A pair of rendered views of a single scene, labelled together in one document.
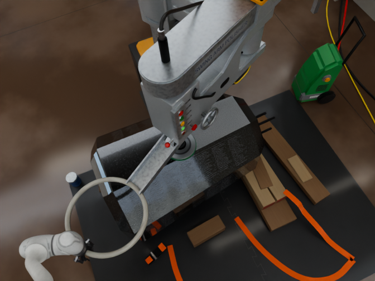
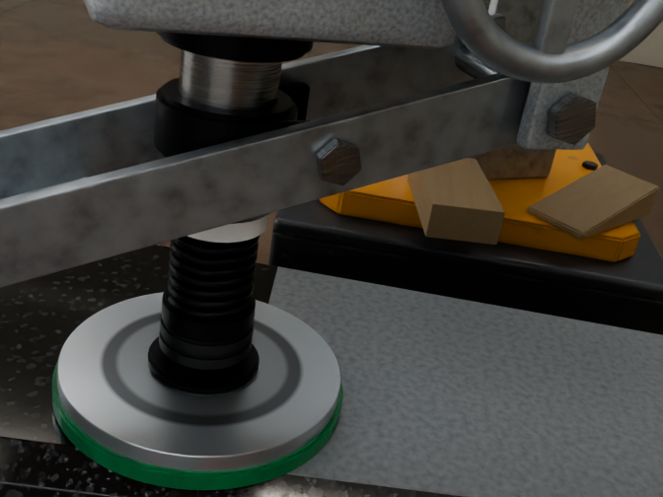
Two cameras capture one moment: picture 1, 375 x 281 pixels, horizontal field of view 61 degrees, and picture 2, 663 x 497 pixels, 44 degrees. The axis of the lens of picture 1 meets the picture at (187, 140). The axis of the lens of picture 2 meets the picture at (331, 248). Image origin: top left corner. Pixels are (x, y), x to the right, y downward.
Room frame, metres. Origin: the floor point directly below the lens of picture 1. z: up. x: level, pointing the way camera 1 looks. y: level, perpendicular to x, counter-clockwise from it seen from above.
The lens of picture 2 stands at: (0.49, -0.19, 1.24)
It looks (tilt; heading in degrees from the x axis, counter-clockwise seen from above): 27 degrees down; 19
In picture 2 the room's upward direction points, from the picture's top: 9 degrees clockwise
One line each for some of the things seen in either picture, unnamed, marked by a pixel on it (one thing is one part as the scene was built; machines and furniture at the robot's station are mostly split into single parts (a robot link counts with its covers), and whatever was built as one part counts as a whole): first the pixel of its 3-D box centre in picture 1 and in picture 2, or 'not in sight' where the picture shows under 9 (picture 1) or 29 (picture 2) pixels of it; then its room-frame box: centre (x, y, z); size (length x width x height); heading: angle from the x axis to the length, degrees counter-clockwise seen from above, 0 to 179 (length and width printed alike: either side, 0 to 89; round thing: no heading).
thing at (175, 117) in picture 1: (179, 121); not in sight; (0.82, 0.03, 1.39); 0.08 x 0.03 x 0.28; 133
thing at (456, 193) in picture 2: not in sight; (452, 194); (1.59, 0.02, 0.81); 0.20 x 0.10 x 0.05; 25
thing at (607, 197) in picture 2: not in sight; (594, 199); (1.74, -0.17, 0.80); 0.20 x 0.10 x 0.05; 155
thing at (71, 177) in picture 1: (73, 179); not in sight; (1.11, 1.08, 0.08); 0.10 x 0.10 x 0.13
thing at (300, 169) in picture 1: (299, 168); not in sight; (0.96, -0.97, 0.08); 0.25 x 0.10 x 0.01; 19
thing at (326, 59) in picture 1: (323, 63); not in sight; (1.82, -1.33, 0.43); 0.35 x 0.35 x 0.87; 2
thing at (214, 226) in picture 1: (206, 231); not in sight; (0.51, -0.07, 0.07); 0.30 x 0.12 x 0.12; 113
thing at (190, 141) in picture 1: (179, 144); (202, 368); (0.95, 0.05, 0.87); 0.21 x 0.21 x 0.01
